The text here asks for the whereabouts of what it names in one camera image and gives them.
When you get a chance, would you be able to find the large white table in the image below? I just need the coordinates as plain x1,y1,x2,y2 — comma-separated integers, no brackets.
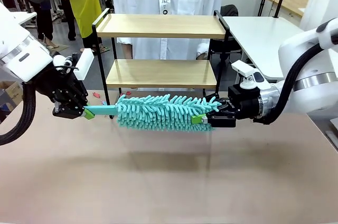
221,15,307,81

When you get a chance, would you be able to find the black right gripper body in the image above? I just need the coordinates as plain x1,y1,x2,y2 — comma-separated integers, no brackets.
227,85,262,122

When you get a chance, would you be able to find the black chair back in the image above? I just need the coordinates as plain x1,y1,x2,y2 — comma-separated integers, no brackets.
220,4,239,18

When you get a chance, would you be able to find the person in white coat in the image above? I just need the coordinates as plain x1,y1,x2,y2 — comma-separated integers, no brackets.
110,0,226,61

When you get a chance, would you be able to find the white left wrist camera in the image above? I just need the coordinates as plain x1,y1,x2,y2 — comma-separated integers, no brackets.
52,49,94,81

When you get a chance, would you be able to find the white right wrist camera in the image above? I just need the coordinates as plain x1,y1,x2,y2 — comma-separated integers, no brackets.
231,59,271,90

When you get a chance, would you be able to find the black arm cable sleeve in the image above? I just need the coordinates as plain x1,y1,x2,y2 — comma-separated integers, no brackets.
0,81,36,147
252,41,328,126

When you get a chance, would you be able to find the person right hand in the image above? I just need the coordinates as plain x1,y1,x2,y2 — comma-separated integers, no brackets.
121,43,133,60

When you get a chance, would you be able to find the black right arm cable sleeve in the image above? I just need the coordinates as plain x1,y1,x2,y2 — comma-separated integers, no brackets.
252,41,328,126

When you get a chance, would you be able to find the small white table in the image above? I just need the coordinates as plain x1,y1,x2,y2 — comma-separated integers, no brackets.
10,11,38,29

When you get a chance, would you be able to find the light wooden table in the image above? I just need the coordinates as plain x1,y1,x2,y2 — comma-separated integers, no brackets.
262,0,310,18

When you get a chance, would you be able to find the teal microfibre duster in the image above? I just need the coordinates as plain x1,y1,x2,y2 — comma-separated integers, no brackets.
84,94,224,133

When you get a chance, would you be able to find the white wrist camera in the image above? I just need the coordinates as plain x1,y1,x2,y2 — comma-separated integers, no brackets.
231,59,271,90
52,49,94,81

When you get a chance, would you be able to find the brown cardboard box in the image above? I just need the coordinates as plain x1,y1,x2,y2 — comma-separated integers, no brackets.
0,80,21,111

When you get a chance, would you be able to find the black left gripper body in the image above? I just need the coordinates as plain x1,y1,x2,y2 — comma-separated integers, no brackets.
39,67,89,109

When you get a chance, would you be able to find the person in yellow apron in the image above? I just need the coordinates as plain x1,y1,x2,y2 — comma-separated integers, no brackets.
57,0,111,56

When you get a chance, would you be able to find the two-tier wooden shelf black frame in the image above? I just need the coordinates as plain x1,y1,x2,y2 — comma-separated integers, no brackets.
91,7,231,106

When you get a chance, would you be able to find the black left arm cable sleeve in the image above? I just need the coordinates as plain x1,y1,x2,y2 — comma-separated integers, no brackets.
0,81,36,147

